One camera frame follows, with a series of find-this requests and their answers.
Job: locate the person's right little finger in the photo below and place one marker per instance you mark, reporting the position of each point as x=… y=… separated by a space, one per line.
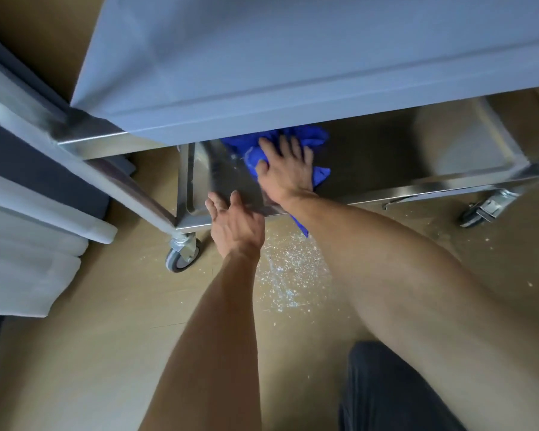
x=309 y=157

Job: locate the blue cleaning cloth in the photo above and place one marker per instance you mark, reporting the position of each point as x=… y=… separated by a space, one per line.
x=250 y=160

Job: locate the person's right forearm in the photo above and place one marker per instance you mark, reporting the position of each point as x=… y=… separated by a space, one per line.
x=364 y=255

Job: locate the grey caster wheel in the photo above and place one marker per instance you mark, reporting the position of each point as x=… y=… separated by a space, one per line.
x=183 y=256
x=484 y=211

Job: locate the dark grey bed base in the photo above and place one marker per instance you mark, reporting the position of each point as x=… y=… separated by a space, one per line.
x=27 y=172

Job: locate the person's right hand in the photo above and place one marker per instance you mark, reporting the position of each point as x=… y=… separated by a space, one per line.
x=287 y=172

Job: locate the person's left thumb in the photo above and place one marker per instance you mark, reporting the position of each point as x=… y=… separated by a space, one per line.
x=236 y=201

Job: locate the person's dark trouser leg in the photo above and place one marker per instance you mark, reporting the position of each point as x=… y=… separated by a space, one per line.
x=386 y=390

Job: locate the person's left forearm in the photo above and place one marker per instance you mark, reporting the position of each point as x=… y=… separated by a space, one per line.
x=211 y=345

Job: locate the stainless steel cart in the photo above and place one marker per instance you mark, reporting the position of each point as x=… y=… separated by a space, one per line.
x=260 y=62

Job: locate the white crumbs debris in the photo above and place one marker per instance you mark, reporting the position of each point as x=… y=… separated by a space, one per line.
x=289 y=269

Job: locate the person's right thumb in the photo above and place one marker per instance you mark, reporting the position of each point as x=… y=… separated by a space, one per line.
x=261 y=169

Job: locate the person's right middle finger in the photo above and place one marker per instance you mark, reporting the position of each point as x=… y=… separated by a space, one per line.
x=284 y=147

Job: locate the person's left hand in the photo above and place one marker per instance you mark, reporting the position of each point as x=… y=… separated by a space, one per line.
x=237 y=231

